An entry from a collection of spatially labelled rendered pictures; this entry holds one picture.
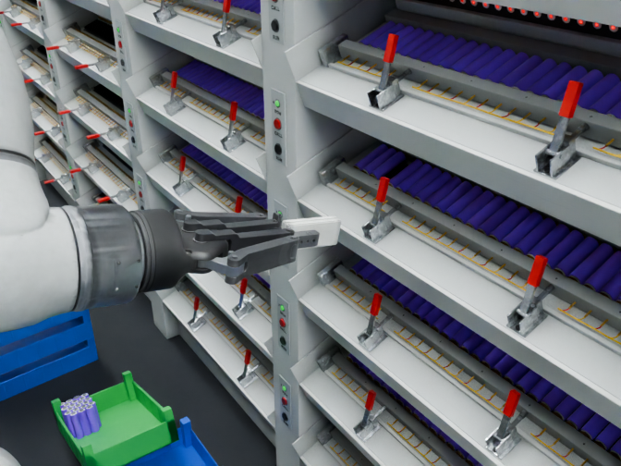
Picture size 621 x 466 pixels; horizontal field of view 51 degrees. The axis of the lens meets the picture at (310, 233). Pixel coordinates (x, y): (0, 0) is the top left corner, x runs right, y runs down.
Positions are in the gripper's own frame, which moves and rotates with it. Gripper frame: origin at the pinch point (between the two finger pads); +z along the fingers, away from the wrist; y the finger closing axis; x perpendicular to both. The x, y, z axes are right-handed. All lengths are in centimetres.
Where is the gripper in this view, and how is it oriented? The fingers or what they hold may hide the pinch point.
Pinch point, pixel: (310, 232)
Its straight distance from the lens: 70.7
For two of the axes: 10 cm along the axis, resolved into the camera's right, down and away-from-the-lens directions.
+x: 1.7, -9.2, -3.6
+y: 5.7, 3.9, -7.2
